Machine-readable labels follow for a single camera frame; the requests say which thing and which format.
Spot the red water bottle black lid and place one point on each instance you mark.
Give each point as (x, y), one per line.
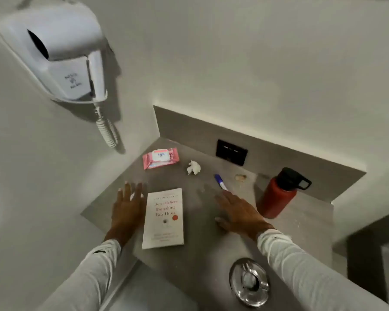
(277, 195)

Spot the person's left forearm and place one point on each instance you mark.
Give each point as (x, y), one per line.
(84, 278)

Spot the person's right thumb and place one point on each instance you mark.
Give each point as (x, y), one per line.
(221, 222)

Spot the person's right hand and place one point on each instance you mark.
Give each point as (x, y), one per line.
(241, 216)

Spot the person's right forearm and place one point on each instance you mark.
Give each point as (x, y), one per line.
(308, 275)

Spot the white wall-mounted hair dryer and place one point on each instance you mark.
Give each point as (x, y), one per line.
(56, 51)

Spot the person's left hand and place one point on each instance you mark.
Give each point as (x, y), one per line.
(126, 213)

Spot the white paperback book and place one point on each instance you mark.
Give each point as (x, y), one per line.
(163, 220)

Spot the small beige scrap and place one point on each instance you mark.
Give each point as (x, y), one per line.
(240, 178)

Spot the crumpled white tissue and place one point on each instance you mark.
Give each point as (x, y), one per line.
(193, 167)

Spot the pink wet wipes packet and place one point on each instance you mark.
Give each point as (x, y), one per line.
(160, 158)

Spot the round steel dish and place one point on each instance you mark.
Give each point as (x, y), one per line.
(249, 283)

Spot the person's left fingers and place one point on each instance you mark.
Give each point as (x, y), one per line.
(128, 192)

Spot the black wall socket plate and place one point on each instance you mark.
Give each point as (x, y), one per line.
(231, 152)

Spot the blue and white marker pen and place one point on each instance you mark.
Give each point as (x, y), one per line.
(221, 182)

